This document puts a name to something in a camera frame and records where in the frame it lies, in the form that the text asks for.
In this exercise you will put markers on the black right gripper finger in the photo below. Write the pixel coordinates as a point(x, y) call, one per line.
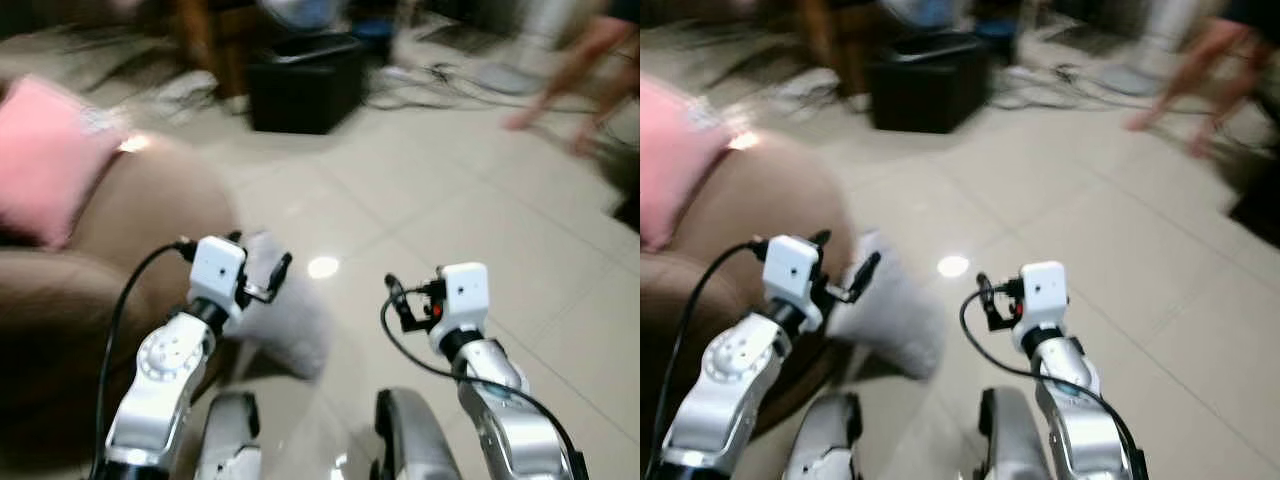
point(987, 305)
point(398, 305)

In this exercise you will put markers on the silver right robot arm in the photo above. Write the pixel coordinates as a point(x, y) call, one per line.
point(1085, 415)
point(515, 420)

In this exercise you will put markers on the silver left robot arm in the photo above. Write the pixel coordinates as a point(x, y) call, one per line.
point(160, 385)
point(725, 390)

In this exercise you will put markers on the grey fluffy pillow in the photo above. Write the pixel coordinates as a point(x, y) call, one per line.
point(895, 330)
point(290, 325)

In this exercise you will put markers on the brown sofa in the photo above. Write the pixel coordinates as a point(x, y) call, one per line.
point(150, 215)
point(790, 195)

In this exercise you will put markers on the pink pillow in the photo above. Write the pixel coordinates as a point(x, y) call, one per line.
point(45, 160)
point(675, 165)

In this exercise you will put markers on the robot right leg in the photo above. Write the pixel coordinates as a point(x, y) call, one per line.
point(415, 440)
point(1010, 440)

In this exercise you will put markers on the robot leg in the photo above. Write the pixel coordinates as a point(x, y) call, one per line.
point(230, 440)
point(415, 440)
point(1010, 440)
point(825, 440)

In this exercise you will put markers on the robot left leg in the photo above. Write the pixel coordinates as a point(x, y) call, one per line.
point(230, 440)
point(825, 440)

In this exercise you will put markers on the black square ottoman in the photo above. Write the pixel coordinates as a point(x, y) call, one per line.
point(925, 90)
point(305, 90)

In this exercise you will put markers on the dark furniture corner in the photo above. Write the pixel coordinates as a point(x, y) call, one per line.
point(1260, 205)
point(628, 200)

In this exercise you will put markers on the blue object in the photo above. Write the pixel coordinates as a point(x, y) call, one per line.
point(300, 12)
point(925, 12)

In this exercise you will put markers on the white fan stand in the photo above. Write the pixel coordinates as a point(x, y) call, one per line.
point(510, 78)
point(1130, 78)

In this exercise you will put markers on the person's bare legs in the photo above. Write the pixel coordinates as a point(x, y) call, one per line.
point(575, 70)
point(1195, 70)

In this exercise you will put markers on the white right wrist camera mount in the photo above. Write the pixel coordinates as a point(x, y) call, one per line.
point(462, 300)
point(1042, 300)

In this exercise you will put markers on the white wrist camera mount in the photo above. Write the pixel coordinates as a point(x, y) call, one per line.
point(462, 300)
point(215, 270)
point(1042, 300)
point(790, 275)

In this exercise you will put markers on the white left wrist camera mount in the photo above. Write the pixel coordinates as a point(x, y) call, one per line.
point(790, 275)
point(215, 270)

